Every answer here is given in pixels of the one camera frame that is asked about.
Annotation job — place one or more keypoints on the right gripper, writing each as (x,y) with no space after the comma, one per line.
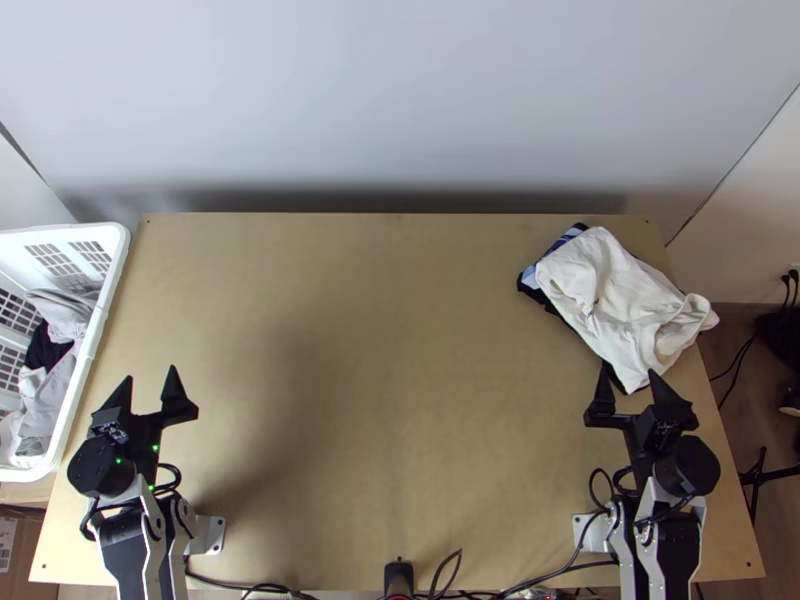
(639,437)

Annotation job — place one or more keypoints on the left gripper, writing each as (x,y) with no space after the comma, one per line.
(142,444)

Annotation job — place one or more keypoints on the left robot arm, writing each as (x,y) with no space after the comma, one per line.
(119,544)

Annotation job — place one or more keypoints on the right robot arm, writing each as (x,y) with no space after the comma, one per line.
(687,469)

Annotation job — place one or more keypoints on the cream t-shirt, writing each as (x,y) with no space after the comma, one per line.
(625,294)

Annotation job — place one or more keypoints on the heap of clothes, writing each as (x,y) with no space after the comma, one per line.
(44,387)

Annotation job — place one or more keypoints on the black tripod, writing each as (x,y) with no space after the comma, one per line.
(759,475)

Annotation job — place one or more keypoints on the white laundry basket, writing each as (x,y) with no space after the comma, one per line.
(106,250)

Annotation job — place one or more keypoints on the dark blue-printed garment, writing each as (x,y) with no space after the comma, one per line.
(536,275)

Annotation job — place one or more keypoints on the cardboard box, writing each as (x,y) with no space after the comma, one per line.
(19,537)

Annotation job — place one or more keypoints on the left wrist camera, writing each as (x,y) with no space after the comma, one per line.
(111,432)

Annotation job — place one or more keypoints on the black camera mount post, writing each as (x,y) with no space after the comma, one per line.
(399,581)

